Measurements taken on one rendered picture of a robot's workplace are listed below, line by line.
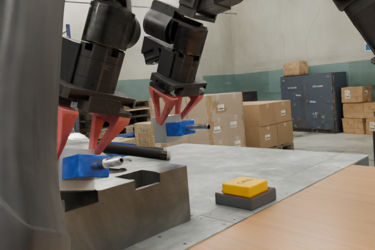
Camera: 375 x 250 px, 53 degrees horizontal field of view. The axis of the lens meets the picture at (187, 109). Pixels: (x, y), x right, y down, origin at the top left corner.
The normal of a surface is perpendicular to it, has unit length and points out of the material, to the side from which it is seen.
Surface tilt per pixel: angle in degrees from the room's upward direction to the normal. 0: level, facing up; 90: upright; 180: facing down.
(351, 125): 85
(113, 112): 107
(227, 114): 83
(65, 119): 127
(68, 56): 77
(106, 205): 90
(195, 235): 0
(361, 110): 88
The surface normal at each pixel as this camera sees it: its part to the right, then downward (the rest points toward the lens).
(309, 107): -0.79, 0.09
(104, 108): 0.65, 0.28
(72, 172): -0.71, -0.14
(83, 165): 0.70, -0.22
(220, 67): 0.58, 0.00
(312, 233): -0.07, -1.00
